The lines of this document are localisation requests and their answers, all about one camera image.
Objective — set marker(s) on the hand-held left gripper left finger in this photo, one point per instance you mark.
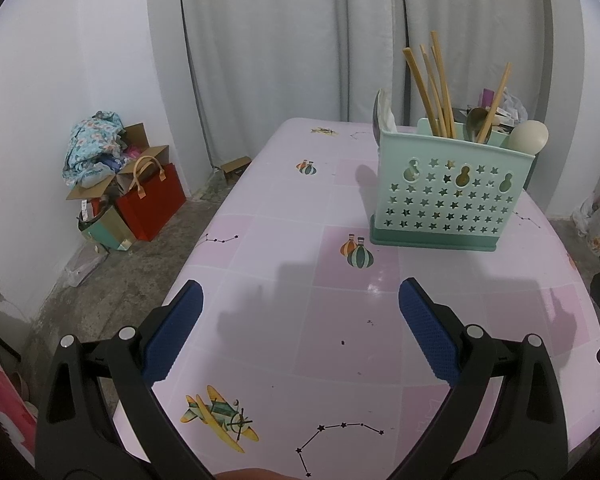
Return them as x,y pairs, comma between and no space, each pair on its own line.
175,330

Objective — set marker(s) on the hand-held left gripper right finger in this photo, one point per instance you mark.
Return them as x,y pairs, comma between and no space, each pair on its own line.
425,330

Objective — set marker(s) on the green star-holed utensil basket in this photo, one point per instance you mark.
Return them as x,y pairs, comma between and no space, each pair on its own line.
450,210

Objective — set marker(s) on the translucent white rice paddle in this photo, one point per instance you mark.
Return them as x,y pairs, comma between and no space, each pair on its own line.
387,117

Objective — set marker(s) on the metal spoon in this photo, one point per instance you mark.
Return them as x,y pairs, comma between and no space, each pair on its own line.
475,120

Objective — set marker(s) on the clear plastic bag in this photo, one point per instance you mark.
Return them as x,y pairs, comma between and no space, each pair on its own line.
85,265

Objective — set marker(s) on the pink printed tablecloth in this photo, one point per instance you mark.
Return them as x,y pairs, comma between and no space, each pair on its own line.
290,320

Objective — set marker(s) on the teal gift bag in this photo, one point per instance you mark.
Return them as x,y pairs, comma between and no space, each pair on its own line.
102,230

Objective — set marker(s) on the red gift bag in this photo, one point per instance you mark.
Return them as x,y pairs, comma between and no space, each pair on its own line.
150,205

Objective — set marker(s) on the small cardboard box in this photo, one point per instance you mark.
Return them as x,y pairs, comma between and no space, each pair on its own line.
236,166

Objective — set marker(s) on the cream rice paddle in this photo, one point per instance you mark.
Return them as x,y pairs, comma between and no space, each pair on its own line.
528,135

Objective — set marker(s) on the pink printed box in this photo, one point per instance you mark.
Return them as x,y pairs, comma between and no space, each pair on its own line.
0,400

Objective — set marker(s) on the large cardboard box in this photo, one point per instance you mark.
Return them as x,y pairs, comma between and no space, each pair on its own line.
135,135

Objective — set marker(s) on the floral cloth bundle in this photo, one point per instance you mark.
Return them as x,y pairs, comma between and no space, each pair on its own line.
90,145

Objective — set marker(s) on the white plastic bag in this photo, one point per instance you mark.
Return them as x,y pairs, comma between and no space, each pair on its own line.
515,105

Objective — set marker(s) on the grey curtain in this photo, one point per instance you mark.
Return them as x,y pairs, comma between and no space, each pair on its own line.
280,35

